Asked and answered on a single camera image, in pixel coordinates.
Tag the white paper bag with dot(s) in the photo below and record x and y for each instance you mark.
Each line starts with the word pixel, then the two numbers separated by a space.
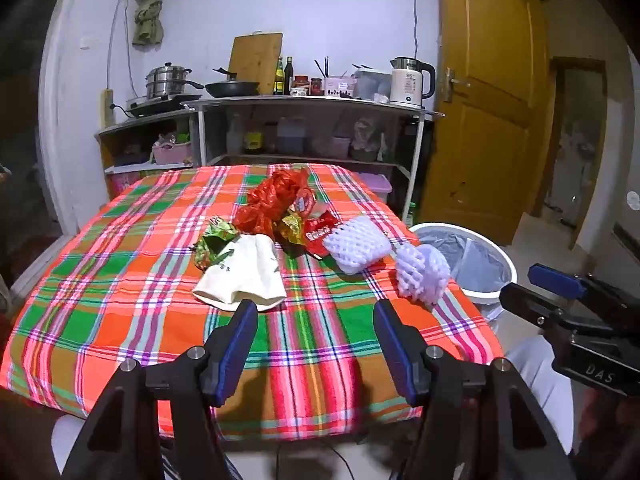
pixel 240 275

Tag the yellowed power strip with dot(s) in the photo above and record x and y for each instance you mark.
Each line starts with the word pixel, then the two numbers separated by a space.
pixel 106 107

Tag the black induction cooker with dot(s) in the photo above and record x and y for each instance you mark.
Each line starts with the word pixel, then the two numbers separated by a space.
pixel 150 106

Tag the hanging green cloth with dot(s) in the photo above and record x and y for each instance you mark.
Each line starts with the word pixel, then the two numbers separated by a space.
pixel 147 15

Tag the yellow wooden door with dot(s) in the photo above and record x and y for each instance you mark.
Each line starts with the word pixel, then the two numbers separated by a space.
pixel 490 110

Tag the white electric kettle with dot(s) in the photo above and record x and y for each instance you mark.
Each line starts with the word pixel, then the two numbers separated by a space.
pixel 405 85

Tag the plaid tablecloth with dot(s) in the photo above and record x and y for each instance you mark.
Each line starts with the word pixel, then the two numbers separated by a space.
pixel 125 285

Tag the crumpled plastic bags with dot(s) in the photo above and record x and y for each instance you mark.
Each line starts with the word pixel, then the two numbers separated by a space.
pixel 366 137

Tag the white trash bin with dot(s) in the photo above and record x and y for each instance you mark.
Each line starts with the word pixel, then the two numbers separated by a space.
pixel 506 260

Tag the green plastic bottle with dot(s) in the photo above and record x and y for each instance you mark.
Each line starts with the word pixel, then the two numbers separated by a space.
pixel 410 215

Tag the dark sauce bottle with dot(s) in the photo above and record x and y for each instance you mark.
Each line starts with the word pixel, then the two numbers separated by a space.
pixel 289 79

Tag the steel steamer pot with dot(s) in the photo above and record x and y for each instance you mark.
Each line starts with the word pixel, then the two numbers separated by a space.
pixel 167 82

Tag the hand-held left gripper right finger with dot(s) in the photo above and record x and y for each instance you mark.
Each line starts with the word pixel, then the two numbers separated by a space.
pixel 395 350

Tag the cooking oil bottle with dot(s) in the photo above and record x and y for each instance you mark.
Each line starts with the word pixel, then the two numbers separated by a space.
pixel 253 137

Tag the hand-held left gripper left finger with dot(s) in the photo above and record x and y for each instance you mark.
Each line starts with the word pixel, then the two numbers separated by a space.
pixel 241 340

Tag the pink lidded storage box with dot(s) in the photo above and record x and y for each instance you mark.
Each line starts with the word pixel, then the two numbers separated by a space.
pixel 375 182

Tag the black chopsticks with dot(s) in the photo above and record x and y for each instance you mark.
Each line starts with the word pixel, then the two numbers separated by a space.
pixel 324 67

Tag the pink plastic basket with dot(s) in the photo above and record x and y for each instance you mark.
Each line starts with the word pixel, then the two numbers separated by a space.
pixel 172 154

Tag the green snack wrapper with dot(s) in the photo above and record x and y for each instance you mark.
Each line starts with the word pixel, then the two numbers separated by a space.
pixel 215 235

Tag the red plastic bag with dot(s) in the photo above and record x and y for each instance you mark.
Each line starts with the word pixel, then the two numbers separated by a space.
pixel 265 200

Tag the white foam fruit net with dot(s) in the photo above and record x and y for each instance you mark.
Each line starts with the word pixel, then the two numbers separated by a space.
pixel 355 245
pixel 422 275

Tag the clear plastic container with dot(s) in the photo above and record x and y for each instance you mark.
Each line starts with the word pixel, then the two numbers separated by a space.
pixel 372 85

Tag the clear bin liner bag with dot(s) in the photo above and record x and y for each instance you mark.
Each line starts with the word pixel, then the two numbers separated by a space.
pixel 450 255

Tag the low wooden shelf unit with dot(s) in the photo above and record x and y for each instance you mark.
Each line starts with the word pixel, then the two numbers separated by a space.
pixel 145 122

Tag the black frying pan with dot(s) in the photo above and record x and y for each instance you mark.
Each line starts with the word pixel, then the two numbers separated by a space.
pixel 232 89

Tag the red snack packet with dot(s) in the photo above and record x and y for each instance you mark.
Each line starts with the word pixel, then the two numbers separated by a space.
pixel 317 235

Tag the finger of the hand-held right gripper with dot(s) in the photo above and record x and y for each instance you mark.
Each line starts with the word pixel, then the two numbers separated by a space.
pixel 555 280
pixel 530 305

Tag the white metal kitchen rack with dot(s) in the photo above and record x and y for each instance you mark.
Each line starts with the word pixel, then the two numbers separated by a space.
pixel 300 102

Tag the yellow label sauce bottle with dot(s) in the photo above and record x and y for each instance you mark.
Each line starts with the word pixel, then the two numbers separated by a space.
pixel 278 80

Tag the pink utensil box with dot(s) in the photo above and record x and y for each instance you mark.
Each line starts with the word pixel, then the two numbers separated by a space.
pixel 339 87

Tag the grey plastic canister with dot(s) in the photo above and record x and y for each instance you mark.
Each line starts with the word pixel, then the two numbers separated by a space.
pixel 290 137

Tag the clear plastic bottle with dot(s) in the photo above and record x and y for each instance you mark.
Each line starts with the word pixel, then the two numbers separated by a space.
pixel 234 137

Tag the wooden cutting board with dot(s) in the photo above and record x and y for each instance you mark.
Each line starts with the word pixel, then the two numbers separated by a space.
pixel 255 60

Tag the yellow brown wrapper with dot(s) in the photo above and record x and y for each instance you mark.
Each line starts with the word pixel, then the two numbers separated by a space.
pixel 290 230

